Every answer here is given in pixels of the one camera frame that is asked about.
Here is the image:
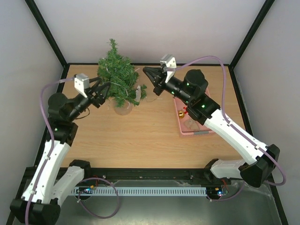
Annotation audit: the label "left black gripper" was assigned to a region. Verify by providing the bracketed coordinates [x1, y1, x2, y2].
[68, 77, 112, 122]

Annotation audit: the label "clear string lights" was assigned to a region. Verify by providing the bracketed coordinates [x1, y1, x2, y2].
[100, 57, 162, 111]

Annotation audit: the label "small green christmas tree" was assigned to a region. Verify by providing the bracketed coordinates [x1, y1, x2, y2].
[96, 38, 148, 108]

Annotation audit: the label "clear battery box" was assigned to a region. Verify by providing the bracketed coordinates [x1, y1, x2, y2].
[135, 85, 141, 102]

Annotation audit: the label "pink plastic basket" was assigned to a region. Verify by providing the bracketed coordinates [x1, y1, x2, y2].
[173, 97, 214, 137]

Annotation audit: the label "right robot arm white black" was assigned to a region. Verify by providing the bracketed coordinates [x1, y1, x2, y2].
[143, 67, 280, 188]

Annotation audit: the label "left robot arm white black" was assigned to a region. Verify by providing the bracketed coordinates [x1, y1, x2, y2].
[10, 74, 111, 225]

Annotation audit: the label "burlap bow ornament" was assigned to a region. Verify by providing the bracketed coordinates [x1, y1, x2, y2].
[184, 119, 199, 132]

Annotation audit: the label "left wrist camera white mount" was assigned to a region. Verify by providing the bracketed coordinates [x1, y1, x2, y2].
[74, 73, 90, 98]

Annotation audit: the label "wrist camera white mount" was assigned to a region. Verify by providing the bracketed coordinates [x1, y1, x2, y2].
[160, 54, 177, 83]
[74, 73, 90, 98]

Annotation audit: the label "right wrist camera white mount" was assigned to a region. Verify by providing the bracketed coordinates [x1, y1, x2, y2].
[160, 54, 177, 83]

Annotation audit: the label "black aluminium rail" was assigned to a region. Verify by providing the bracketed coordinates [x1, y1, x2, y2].
[23, 167, 235, 186]

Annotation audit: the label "purple floor cable loop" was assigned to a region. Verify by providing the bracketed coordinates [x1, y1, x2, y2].
[76, 177, 120, 219]

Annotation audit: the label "light blue cable duct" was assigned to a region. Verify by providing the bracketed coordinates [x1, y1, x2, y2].
[71, 187, 207, 196]

